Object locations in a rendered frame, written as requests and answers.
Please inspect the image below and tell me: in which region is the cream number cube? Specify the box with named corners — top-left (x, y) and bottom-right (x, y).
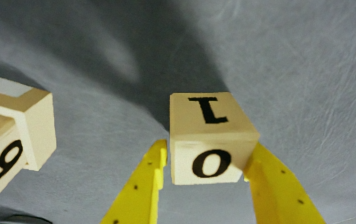
top-left (0, 114), bottom-right (27, 192)
top-left (170, 92), bottom-right (260, 185)

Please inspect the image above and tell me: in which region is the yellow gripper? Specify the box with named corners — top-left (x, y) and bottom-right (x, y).
top-left (99, 139), bottom-right (326, 224)

